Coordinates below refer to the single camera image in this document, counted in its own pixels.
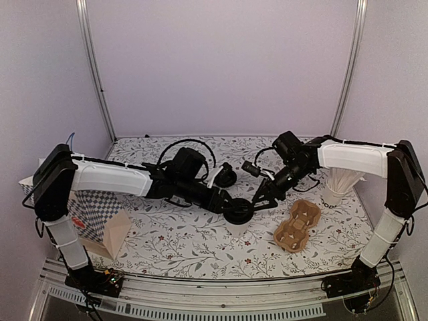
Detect black plastic cup lid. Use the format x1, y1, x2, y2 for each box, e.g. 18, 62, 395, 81
223, 198, 254, 225

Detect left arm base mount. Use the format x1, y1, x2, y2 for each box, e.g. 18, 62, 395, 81
65, 265, 124, 298

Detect left aluminium frame post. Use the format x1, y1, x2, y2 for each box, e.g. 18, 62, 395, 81
76, 0, 117, 143

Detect right aluminium frame post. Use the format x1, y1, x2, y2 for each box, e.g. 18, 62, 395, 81
330, 0, 368, 137

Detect white cup holding straws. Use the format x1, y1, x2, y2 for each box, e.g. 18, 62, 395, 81
321, 183, 346, 209

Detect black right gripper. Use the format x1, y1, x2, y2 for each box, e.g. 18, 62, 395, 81
250, 160, 313, 211

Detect floral patterned table mat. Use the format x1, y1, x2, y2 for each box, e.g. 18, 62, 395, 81
90, 136, 372, 280

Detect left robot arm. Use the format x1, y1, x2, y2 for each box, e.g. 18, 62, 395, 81
27, 144, 253, 290

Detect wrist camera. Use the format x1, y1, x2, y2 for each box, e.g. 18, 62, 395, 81
207, 162, 237, 189
241, 160, 275, 181

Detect white paper cup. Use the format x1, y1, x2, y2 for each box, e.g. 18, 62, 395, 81
225, 221, 249, 237

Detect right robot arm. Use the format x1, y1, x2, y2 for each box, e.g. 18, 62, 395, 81
252, 131, 427, 292

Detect brown cardboard cup carrier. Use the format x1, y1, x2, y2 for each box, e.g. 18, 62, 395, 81
274, 199, 321, 253

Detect white paper-wrapped straws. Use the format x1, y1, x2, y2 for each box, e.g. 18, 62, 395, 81
327, 168, 365, 194

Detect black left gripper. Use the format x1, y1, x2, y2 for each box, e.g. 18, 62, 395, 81
175, 177, 239, 215

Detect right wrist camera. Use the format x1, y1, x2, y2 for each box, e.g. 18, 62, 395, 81
241, 160, 275, 181

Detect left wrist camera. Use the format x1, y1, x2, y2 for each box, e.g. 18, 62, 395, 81
207, 162, 237, 189

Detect aluminium front rail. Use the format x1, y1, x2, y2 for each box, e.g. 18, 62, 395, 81
29, 259, 422, 320

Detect aluminium frame post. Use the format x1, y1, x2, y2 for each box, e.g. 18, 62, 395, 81
330, 0, 368, 137
76, 0, 117, 143

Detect blue checkered paper bag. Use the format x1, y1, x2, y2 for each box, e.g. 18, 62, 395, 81
18, 132, 133, 261

